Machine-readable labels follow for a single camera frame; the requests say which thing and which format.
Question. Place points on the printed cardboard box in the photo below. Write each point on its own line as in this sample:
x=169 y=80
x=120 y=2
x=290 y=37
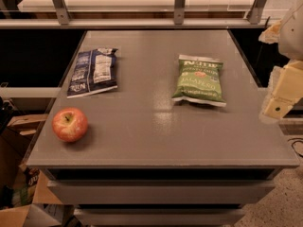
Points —
x=24 y=186

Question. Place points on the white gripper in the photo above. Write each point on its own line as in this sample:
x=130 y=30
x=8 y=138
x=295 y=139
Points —
x=293 y=32

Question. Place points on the brown cardboard box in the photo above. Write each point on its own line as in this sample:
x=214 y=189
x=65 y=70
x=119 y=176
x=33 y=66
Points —
x=15 y=138

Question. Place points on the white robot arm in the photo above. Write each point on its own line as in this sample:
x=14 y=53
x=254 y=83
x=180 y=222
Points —
x=290 y=41

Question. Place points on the blue chip bag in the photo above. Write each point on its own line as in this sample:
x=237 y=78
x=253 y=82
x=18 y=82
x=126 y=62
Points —
x=94 y=73

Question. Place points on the upper grey drawer front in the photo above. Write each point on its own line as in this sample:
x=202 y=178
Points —
x=160 y=192

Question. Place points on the grey drawer cabinet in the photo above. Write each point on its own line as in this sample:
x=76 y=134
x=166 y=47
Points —
x=138 y=133

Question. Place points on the green jalapeno chip bag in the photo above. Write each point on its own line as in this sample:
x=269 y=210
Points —
x=199 y=81

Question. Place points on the grey drawer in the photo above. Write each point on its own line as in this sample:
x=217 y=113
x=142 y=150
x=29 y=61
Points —
x=160 y=192
x=158 y=217

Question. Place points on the red apple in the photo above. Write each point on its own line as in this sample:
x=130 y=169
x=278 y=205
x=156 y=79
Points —
x=70 y=124

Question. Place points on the lower grey drawer front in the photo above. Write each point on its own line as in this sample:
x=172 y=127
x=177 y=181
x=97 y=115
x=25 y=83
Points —
x=158 y=217

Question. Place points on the metal shelf frame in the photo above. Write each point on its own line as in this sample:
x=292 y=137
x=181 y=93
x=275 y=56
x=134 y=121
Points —
x=133 y=14

